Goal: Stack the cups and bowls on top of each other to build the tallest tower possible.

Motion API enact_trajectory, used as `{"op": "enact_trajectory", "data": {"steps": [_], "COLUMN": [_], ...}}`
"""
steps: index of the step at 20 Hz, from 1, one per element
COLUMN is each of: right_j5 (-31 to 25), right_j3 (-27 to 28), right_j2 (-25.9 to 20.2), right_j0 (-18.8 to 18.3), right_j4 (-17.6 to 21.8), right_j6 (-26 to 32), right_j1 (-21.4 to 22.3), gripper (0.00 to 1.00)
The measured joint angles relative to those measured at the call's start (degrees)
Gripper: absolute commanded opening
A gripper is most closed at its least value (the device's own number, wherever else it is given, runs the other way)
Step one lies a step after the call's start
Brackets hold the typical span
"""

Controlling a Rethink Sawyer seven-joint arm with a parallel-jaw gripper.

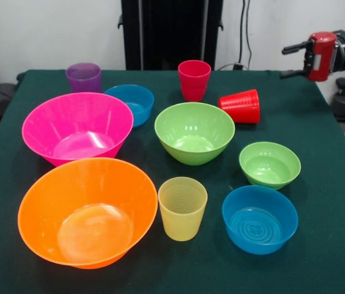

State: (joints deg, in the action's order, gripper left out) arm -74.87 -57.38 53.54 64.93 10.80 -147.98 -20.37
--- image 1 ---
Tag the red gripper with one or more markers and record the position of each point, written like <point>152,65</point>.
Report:
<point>324,55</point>

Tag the red plastic cup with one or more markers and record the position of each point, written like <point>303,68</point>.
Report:
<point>243,107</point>

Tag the large green plastic bowl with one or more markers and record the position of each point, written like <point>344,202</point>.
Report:
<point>194,137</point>

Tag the crimson pink plastic cup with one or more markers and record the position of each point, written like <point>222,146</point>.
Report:
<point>194,85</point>

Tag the small green plastic bowl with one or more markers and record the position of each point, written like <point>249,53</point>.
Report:
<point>268,168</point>

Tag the blue plastic bowl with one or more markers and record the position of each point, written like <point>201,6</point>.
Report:
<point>139,101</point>
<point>259,223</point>

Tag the dark green table cloth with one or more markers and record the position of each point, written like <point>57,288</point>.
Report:
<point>298,245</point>

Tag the yellow plastic cup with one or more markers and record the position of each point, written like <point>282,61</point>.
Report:
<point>181,220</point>

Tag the purple plastic cup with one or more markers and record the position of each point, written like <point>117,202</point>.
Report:
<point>83,81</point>

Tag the large pink plastic bowl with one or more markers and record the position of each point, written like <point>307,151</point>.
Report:
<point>77,131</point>

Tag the orange plastic bowl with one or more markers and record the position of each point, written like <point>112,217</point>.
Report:
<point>87,214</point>

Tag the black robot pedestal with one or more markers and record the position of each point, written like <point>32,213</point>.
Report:
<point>172,33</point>

